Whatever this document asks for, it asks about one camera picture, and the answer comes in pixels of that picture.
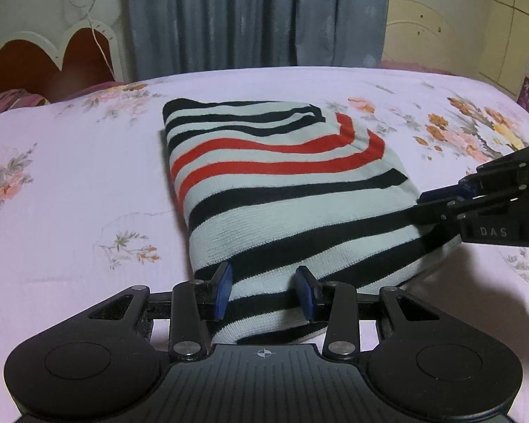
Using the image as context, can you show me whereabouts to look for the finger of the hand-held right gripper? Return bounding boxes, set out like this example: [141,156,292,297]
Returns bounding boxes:
[458,142,529,197]
[402,185,528,235]

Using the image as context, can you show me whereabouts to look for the red heart-shaped headboard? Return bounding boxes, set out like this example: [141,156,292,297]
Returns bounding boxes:
[0,22,127,100]

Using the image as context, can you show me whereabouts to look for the pink floral bed sheet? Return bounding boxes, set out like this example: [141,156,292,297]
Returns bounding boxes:
[0,66,529,423]

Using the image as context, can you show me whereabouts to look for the thin wall cable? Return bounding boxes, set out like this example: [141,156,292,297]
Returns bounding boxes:
[63,0,116,81]

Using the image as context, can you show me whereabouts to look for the grey curtain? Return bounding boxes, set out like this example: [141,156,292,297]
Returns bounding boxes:
[122,0,391,84]

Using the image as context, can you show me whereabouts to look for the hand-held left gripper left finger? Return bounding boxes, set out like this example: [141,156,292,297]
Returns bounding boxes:
[87,261,233,361]

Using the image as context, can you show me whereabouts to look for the cream wardrobe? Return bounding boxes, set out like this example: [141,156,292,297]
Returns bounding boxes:
[381,0,529,126]

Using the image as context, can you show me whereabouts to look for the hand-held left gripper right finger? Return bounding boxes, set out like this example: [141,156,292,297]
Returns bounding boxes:
[293,265,444,361]

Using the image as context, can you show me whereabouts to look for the purple patterned blanket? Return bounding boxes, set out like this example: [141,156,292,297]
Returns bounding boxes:
[0,88,50,119]

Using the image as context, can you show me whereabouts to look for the striped knit sweater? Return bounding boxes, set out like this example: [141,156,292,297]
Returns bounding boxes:
[161,98,464,347]

